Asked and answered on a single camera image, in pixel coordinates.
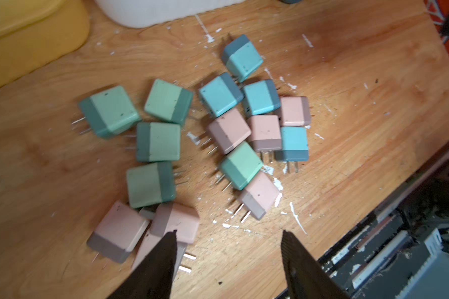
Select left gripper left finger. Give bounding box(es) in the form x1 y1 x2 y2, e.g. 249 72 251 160
109 231 177 299

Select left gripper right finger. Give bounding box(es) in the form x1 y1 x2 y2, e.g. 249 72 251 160
281 230 349 299

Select pink plug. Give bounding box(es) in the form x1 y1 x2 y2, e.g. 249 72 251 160
202 108 251 155
247 115 282 163
132 232 197 277
87 201 150 264
275 97 312 127
139 202 200 244
232 172 283 223

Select white storage box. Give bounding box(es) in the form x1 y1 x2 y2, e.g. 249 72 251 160
96 0 242 28

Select yellow storage box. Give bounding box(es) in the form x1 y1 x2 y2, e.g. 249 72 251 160
0 1 91 87

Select green plug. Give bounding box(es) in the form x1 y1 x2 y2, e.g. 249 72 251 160
126 161 184 209
144 79 193 127
72 85 142 139
125 122 181 163
215 142 263 191

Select blue plug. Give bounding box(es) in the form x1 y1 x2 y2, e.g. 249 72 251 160
221 34 263 82
198 72 244 118
243 79 281 118
274 127 309 173

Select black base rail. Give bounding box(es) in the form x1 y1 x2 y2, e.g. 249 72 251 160
315 160 449 299

